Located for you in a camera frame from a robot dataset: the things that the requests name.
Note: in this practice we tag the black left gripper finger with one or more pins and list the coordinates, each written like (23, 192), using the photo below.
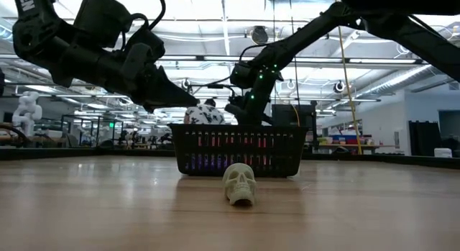
(169, 92)

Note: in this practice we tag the black slotted plastic basket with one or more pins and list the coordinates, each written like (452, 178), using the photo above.
(237, 130)

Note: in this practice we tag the cream plastic skull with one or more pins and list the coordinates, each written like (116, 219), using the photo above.
(239, 182)

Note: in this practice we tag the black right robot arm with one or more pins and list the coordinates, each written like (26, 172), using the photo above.
(323, 21)

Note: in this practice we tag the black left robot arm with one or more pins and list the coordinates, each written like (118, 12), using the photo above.
(39, 35)

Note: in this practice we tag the black cabinet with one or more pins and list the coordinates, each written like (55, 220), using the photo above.
(287, 116)

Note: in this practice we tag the person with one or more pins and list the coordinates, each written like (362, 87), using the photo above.
(203, 114)

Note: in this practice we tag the long ceiling light bar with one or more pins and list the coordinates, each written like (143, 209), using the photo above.
(323, 59)

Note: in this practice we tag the black partition panel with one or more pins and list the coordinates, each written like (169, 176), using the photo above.
(424, 139)

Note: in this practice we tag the white plastic container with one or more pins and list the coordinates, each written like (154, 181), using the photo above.
(442, 153)

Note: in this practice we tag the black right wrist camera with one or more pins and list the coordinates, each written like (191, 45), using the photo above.
(242, 75)

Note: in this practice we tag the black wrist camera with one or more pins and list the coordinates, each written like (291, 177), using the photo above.
(242, 75)
(102, 19)

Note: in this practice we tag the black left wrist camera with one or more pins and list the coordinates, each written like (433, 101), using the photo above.
(102, 19)

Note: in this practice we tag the black metal table frame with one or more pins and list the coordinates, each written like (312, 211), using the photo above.
(72, 152)

